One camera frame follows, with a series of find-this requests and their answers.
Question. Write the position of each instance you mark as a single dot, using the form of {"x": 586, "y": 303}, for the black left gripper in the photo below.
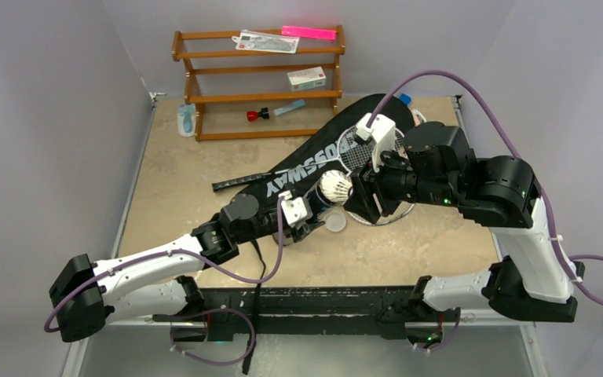
{"x": 297, "y": 232}

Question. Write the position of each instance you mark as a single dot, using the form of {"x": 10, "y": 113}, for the white red small box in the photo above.
{"x": 307, "y": 79}

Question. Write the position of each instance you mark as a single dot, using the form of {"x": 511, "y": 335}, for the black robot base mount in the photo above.
{"x": 390, "y": 312}

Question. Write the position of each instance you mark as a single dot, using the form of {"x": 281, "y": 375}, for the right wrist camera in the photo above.
{"x": 380, "y": 134}

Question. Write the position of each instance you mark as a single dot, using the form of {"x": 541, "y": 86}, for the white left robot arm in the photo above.
{"x": 87, "y": 295}

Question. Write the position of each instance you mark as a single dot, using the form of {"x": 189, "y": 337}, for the black racket bag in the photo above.
{"x": 396, "y": 110}

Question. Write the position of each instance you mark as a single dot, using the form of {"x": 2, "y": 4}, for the white shuttlecock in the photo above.
{"x": 335, "y": 186}

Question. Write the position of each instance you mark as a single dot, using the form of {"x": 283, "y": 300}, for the blue small object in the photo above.
{"x": 405, "y": 99}

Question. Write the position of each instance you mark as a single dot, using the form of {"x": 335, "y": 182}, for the pink ruler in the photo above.
{"x": 309, "y": 32}

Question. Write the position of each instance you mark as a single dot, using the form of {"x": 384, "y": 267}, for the black shuttlecock tube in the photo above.
{"x": 319, "y": 206}

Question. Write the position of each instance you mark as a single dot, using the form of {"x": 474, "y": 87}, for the clear tube lid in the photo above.
{"x": 335, "y": 221}

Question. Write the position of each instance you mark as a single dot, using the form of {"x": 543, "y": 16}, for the pink white small object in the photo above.
{"x": 419, "y": 118}

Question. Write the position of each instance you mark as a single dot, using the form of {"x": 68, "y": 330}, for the red black stamp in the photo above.
{"x": 263, "y": 113}

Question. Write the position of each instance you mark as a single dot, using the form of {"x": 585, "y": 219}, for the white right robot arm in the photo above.
{"x": 438, "y": 167}

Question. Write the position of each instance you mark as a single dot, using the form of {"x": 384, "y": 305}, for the wooden shelf rack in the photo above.
{"x": 255, "y": 89}

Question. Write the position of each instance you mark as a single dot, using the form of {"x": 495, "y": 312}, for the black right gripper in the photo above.
{"x": 366, "y": 193}

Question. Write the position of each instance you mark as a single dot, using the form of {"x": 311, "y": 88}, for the light blue tube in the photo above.
{"x": 289, "y": 107}

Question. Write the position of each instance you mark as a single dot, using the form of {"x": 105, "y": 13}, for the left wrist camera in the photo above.
{"x": 296, "y": 209}

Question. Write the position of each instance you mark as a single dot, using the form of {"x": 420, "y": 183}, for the blue white packaged item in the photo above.
{"x": 186, "y": 120}

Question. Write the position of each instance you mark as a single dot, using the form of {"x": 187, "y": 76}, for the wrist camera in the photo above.
{"x": 296, "y": 209}
{"x": 380, "y": 134}

